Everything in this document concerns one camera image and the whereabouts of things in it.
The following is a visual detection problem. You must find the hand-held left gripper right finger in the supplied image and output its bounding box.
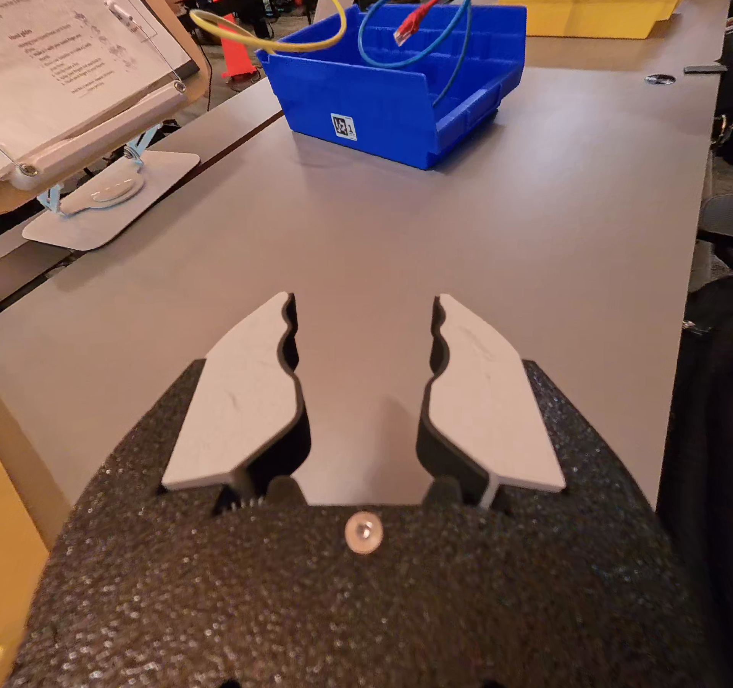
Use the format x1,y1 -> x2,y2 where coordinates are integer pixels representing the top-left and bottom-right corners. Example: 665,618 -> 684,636
416,294 -> 567,508

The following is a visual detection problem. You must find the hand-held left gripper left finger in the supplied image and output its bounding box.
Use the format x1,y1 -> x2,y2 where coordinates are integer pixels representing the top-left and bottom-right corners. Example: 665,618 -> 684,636
161,292 -> 313,508

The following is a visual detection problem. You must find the blue storage bin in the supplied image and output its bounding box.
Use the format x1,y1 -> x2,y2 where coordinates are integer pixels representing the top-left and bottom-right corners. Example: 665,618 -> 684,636
256,3 -> 528,170

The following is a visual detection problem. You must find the blue network cable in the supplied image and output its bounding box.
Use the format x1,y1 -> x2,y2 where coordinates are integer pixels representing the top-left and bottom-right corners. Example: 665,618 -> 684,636
358,0 -> 489,109

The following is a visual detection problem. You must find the red network cable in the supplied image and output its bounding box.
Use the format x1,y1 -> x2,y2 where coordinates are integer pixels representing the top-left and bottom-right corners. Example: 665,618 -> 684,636
393,0 -> 488,47

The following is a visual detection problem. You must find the yellow network cable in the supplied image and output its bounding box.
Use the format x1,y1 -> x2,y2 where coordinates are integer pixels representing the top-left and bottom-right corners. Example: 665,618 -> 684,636
189,0 -> 348,56

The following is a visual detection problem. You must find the person's dark clothing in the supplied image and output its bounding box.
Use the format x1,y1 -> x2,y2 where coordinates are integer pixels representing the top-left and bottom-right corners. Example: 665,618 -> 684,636
659,276 -> 733,688

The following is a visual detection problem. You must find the wooden document stand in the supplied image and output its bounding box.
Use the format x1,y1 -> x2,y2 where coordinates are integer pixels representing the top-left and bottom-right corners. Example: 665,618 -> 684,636
0,0 -> 210,250

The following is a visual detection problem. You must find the orange traffic cone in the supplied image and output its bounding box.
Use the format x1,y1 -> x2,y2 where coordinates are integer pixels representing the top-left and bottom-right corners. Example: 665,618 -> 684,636
220,12 -> 257,79

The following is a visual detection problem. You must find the printed instruction sheet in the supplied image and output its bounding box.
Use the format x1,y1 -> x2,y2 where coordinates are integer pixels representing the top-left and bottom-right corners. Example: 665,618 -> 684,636
0,0 -> 192,162

